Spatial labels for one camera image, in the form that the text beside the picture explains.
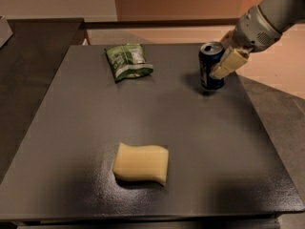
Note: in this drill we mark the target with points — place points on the dark side table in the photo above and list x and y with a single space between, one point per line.
28 64

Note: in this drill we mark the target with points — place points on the dark blue pepsi can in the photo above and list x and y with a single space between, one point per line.
210 54

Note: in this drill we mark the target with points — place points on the green chip bag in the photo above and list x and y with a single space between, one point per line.
128 62

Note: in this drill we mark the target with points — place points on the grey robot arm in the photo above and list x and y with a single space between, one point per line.
282 14

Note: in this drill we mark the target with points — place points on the yellow sponge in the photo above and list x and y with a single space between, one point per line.
141 163

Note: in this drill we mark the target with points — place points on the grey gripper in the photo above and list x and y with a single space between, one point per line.
254 31

